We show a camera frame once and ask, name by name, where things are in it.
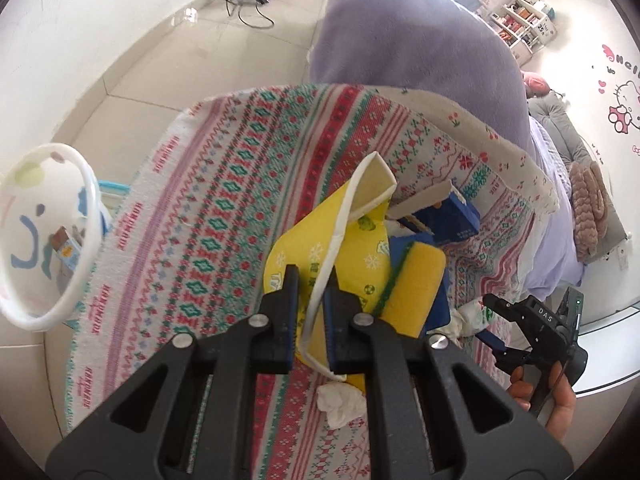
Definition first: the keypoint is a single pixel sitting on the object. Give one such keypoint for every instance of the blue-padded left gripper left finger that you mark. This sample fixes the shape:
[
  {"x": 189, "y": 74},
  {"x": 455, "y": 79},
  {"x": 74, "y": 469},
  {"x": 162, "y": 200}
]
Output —
[{"x": 187, "y": 413}]

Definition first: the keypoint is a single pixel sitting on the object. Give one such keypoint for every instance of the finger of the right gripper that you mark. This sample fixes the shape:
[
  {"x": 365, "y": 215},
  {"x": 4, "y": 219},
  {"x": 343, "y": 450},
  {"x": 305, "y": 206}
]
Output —
[
  {"x": 510, "y": 312},
  {"x": 507, "y": 358}
]

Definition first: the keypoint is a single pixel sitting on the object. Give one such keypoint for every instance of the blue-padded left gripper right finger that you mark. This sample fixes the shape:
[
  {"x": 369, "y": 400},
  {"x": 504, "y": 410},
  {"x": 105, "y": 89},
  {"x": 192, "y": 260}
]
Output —
[{"x": 432, "y": 412}]

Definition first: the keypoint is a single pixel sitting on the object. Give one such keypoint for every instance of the yellow paper bowl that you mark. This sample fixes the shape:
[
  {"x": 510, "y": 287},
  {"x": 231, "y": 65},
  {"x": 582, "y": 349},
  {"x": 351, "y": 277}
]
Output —
[{"x": 344, "y": 235}]

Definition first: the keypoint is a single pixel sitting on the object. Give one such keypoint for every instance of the white plastic milk bottle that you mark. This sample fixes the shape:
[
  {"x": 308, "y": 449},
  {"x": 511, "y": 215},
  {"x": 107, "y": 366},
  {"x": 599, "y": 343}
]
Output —
[{"x": 468, "y": 320}]

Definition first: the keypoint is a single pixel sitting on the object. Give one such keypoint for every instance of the white cartoon trash bin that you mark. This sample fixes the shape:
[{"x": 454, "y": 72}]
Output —
[{"x": 49, "y": 187}]

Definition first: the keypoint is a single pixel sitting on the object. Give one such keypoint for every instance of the person's right hand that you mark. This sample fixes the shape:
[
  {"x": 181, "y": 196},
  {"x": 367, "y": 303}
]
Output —
[{"x": 564, "y": 399}]

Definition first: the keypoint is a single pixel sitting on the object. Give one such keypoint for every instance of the crumpled white tissue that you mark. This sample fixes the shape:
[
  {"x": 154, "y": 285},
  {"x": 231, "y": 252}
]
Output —
[{"x": 342, "y": 403}]

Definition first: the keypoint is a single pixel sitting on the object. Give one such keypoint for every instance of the yellow sponge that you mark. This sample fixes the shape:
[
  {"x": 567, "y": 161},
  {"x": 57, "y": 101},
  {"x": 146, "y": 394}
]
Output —
[{"x": 409, "y": 294}]

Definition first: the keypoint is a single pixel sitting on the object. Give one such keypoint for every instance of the blue cardboard box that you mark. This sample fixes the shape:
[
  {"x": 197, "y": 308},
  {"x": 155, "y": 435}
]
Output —
[{"x": 441, "y": 211}]

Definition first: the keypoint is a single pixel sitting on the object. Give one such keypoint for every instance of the brown fluffy cushion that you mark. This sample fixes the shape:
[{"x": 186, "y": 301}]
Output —
[{"x": 590, "y": 207}]

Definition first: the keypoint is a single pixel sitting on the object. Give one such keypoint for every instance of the grey pillow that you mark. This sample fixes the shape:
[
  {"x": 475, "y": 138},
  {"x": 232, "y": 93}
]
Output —
[{"x": 550, "y": 112}]

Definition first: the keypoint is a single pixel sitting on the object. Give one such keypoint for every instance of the small carton in bin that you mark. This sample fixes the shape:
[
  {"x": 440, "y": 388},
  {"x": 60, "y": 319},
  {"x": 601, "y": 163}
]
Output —
[{"x": 66, "y": 248}]

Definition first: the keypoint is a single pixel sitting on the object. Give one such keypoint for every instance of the patterned red green tablecloth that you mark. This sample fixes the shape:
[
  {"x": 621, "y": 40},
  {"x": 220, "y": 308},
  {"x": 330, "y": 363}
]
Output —
[{"x": 232, "y": 174}]

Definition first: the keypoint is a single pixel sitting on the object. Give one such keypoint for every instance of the pink plush toy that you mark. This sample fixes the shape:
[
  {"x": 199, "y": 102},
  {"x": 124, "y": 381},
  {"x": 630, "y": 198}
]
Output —
[{"x": 535, "y": 85}]

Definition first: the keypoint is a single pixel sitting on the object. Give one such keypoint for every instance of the white bookshelf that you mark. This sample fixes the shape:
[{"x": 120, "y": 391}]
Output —
[{"x": 524, "y": 28}]

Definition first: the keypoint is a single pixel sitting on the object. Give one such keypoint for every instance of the purple bed duvet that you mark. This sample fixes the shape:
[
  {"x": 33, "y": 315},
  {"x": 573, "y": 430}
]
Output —
[{"x": 441, "y": 47}]

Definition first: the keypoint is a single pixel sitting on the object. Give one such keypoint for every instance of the Hello Kitty wall sticker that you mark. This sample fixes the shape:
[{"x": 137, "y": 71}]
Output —
[{"x": 618, "y": 84}]

